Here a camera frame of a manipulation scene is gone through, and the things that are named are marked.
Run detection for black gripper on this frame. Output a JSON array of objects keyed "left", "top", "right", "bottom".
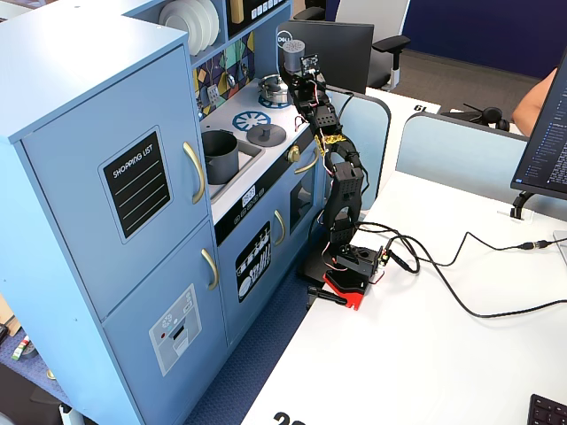
[{"left": 277, "top": 61, "right": 331, "bottom": 112}]

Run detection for gray salt shaker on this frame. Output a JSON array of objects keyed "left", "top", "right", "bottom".
[{"left": 282, "top": 38, "right": 308, "bottom": 73}]

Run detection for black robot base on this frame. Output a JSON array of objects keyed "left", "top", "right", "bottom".
[{"left": 330, "top": 242, "right": 388, "bottom": 287}]

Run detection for steel pot lid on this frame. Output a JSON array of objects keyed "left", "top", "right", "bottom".
[{"left": 258, "top": 73, "right": 285, "bottom": 92}]

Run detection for steel toy pot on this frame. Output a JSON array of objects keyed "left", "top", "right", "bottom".
[{"left": 258, "top": 83, "right": 290, "bottom": 104}]

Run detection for black Dell monitor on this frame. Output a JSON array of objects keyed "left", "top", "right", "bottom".
[{"left": 275, "top": 19, "right": 376, "bottom": 95}]

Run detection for gray pot lid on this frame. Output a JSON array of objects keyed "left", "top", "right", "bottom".
[{"left": 245, "top": 123, "right": 288, "bottom": 148}]

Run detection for black toy microwave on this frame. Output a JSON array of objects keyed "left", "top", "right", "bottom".
[{"left": 225, "top": 0, "right": 290, "bottom": 39}]

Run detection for gray sink basin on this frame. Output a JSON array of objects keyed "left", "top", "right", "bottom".
[{"left": 200, "top": 136, "right": 268, "bottom": 201}]

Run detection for white toy plate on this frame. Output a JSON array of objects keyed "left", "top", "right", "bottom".
[
  {"left": 158, "top": 0, "right": 203, "bottom": 58},
  {"left": 206, "top": 0, "right": 221, "bottom": 46},
  {"left": 190, "top": 0, "right": 214, "bottom": 50}
]

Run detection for white office chair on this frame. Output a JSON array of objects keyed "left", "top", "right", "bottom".
[{"left": 333, "top": 0, "right": 414, "bottom": 92}]

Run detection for gray toy pot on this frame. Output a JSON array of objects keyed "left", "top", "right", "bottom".
[{"left": 200, "top": 128, "right": 241, "bottom": 187}]

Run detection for desk number sticker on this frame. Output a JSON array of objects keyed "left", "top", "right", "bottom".
[
  {"left": 271, "top": 411, "right": 307, "bottom": 425},
  {"left": 400, "top": 98, "right": 442, "bottom": 116}
]

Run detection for oven door with window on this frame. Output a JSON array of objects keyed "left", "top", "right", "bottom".
[{"left": 283, "top": 150, "right": 330, "bottom": 243}]

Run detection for black headphones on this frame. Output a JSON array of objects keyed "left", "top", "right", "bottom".
[{"left": 441, "top": 102, "right": 512, "bottom": 133}]

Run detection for blue toy kitchen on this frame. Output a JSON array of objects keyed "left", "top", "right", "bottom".
[{"left": 0, "top": 0, "right": 331, "bottom": 425}]

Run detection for black table clamp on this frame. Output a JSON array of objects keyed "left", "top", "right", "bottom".
[{"left": 306, "top": 284, "right": 349, "bottom": 309}]

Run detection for dishwasher door with sticker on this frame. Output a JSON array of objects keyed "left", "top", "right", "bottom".
[{"left": 215, "top": 193, "right": 290, "bottom": 349}]

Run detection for fridge door with shopping list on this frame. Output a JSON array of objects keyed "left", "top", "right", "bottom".
[{"left": 20, "top": 43, "right": 211, "bottom": 322}]

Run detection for black monitor stand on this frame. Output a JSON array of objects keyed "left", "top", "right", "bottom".
[{"left": 495, "top": 190, "right": 536, "bottom": 222}]

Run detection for monitor with dark screen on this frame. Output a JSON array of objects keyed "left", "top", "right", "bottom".
[{"left": 509, "top": 51, "right": 567, "bottom": 202}]

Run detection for freezer door with dispenser print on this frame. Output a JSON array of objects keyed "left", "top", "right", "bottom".
[{"left": 102, "top": 219, "right": 230, "bottom": 425}]

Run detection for gray laptop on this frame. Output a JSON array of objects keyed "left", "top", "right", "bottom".
[{"left": 552, "top": 229, "right": 567, "bottom": 267}]

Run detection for black keyboard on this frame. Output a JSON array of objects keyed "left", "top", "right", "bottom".
[{"left": 527, "top": 393, "right": 567, "bottom": 425}]

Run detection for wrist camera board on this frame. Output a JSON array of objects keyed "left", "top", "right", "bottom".
[{"left": 300, "top": 53, "right": 322, "bottom": 76}]

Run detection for gold oven door handle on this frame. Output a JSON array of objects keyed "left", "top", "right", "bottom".
[{"left": 293, "top": 147, "right": 321, "bottom": 175}]

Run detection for gold fridge door handle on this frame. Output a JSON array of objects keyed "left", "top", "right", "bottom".
[{"left": 182, "top": 141, "right": 207, "bottom": 206}]

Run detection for gold dishwasher door handle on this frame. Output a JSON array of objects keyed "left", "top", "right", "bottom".
[{"left": 273, "top": 208, "right": 287, "bottom": 247}]

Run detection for gold freezer door handle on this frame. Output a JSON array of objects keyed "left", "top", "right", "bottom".
[{"left": 199, "top": 247, "right": 221, "bottom": 292}]

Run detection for red base mount plate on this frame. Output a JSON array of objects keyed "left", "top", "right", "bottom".
[{"left": 322, "top": 269, "right": 375, "bottom": 313}]

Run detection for black USB cable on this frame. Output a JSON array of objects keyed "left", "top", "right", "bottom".
[{"left": 396, "top": 228, "right": 567, "bottom": 267}]

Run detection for thick black power cable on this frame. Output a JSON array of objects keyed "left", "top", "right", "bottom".
[{"left": 384, "top": 237, "right": 567, "bottom": 321}]

